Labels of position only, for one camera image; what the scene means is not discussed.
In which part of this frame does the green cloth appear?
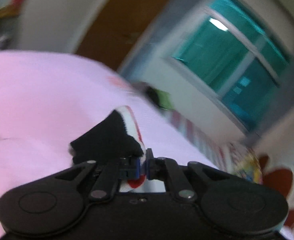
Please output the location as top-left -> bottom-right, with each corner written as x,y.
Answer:
157,89 -> 174,111

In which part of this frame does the red black white striped garment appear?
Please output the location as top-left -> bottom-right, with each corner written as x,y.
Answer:
69,105 -> 148,193

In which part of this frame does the red grey striped blanket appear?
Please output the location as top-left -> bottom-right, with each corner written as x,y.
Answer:
169,110 -> 229,169

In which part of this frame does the colourful patterned pillow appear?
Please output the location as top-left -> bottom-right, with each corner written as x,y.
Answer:
226,142 -> 264,185

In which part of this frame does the brown wooden door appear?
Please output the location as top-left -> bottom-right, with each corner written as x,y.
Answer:
75,0 -> 180,65

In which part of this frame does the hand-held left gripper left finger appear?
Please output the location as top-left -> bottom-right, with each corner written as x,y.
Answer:
54,156 -> 141,202

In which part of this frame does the teal glass window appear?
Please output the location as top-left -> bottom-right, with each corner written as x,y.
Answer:
162,0 -> 292,133

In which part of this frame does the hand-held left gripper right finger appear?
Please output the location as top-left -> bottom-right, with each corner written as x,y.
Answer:
146,148 -> 229,203

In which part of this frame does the black cloth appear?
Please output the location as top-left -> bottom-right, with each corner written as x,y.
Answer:
145,86 -> 163,108

